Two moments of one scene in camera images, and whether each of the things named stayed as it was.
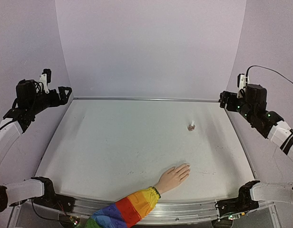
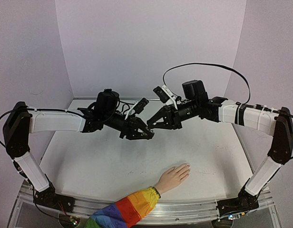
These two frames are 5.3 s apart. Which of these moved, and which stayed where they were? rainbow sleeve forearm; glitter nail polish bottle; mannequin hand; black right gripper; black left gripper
Moved: black left gripper; glitter nail polish bottle; black right gripper
Stayed: mannequin hand; rainbow sleeve forearm
